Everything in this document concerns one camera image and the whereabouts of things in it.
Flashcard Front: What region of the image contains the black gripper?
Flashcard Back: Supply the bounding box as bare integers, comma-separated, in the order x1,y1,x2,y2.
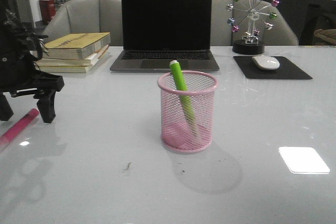
0,32,65,124

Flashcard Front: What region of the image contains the pink highlighter pen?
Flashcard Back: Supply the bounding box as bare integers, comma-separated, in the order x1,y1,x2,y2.
1,109,39,151

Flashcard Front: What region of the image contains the green highlighter pen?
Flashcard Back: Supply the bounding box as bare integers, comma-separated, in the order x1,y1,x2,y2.
170,60,200,138

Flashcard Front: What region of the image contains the pink mesh pen holder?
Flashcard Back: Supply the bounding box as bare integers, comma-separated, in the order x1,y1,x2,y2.
158,70,218,153

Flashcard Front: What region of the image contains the bottom yellow book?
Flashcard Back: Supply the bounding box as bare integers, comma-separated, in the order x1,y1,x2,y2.
39,53,106,73

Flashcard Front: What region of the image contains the yellow book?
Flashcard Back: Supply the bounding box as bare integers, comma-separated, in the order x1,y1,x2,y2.
39,53,106,73
43,32,111,60

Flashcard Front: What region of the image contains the top yellow book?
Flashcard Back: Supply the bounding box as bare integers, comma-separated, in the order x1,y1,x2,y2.
43,32,111,60

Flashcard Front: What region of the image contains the middle cream book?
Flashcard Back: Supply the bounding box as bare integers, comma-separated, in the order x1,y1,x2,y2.
37,45,109,67

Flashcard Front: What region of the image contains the red bin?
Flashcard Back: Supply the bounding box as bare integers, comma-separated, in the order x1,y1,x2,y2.
39,0,56,25

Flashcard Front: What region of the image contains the left grey armchair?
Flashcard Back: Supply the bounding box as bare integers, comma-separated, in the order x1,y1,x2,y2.
43,0,123,46

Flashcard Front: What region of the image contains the grey armchair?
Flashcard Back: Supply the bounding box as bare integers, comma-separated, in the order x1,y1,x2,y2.
211,0,299,46
43,0,123,46

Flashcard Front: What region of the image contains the grey open laptop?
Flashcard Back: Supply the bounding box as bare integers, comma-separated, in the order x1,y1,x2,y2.
110,0,219,72

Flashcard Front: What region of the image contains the right grey armchair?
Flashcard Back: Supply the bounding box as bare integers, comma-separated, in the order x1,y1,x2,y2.
211,0,299,46

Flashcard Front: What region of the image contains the white computer mouse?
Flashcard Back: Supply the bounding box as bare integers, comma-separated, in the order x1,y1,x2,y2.
252,55,280,70

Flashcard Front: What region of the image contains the ferris wheel desk toy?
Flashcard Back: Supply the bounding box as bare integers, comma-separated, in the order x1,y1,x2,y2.
226,0,280,55

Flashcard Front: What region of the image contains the black mouse pad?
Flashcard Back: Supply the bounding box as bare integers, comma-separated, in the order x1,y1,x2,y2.
234,56,312,80

